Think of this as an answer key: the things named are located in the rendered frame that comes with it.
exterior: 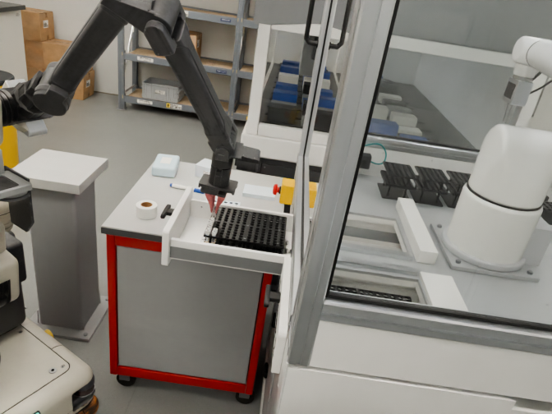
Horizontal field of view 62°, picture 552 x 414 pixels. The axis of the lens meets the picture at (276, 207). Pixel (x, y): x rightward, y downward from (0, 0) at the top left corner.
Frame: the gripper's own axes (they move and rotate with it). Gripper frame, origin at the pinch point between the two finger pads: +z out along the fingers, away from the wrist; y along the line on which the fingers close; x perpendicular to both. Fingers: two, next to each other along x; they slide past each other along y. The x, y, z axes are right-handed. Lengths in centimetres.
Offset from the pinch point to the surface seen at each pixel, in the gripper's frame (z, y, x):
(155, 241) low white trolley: 21.7, 18.4, -7.3
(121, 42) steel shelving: 52, 172, -356
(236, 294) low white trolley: 36.4, -11.1, -8.3
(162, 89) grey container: 93, 128, -364
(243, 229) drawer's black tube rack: 2.1, -9.6, 3.5
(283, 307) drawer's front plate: -3.8, -23.5, 38.5
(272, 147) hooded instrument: 10, -10, -78
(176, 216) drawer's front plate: -0.2, 8.9, 8.3
